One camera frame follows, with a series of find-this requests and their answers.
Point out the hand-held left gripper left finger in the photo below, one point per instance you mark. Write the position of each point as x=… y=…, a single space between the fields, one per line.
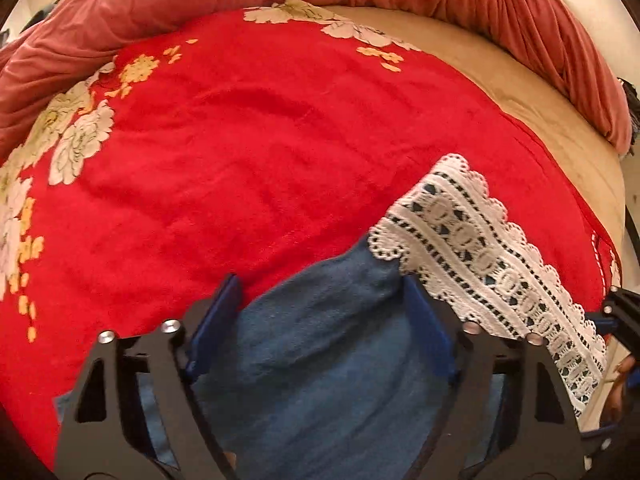
x=220 y=320

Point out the pink quilt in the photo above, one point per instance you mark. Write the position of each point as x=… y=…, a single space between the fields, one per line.
x=150 y=0

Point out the dark cloth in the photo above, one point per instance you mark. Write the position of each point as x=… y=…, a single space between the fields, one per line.
x=631 y=110

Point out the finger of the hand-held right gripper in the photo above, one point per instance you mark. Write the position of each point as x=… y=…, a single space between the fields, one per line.
x=625 y=305

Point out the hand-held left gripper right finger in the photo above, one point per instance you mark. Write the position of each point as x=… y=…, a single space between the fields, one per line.
x=430 y=332

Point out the person's right hand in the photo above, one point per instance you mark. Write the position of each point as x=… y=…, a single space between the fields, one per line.
x=625 y=366

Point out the beige mattress cover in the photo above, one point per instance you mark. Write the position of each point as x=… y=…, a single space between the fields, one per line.
x=550 y=125

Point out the red floral blanket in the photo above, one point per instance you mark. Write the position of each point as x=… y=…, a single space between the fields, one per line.
x=250 y=160

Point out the blue pants with lace trim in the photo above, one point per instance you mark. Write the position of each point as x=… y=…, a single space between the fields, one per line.
x=325 y=360

